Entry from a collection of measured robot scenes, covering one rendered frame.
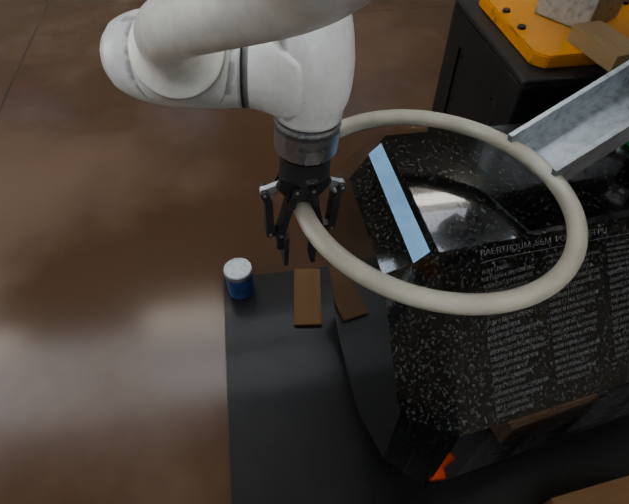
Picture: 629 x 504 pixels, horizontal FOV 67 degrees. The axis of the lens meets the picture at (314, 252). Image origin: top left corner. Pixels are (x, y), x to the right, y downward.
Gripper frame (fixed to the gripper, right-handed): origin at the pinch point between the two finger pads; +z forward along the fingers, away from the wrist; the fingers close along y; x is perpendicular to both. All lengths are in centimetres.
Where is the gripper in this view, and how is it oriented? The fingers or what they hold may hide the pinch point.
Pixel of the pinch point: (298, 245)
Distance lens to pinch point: 82.7
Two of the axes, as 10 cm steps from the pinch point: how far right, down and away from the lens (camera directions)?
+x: -2.3, -7.4, 6.3
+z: -0.7, 6.6, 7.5
